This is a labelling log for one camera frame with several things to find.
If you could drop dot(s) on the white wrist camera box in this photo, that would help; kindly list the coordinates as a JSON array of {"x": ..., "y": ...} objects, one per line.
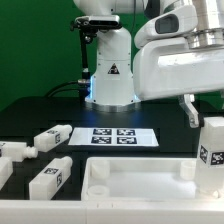
[{"x": 177, "y": 22}]

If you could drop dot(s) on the white left border block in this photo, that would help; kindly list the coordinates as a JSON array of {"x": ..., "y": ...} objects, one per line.
[{"x": 6, "y": 170}]

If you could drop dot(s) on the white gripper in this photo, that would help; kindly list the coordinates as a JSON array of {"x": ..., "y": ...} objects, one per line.
[{"x": 167, "y": 68}]

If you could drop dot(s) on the white fiducial marker sheet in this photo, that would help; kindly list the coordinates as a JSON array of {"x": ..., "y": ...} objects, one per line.
[{"x": 114, "y": 137}]

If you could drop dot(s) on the black camera on stand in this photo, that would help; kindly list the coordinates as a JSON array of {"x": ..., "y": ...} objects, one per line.
[{"x": 88, "y": 27}]

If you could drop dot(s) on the white desk tabletop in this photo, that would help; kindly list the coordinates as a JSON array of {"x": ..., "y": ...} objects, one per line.
[{"x": 155, "y": 179}]

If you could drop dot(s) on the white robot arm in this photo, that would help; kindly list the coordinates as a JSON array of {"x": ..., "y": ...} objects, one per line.
[{"x": 112, "y": 84}]

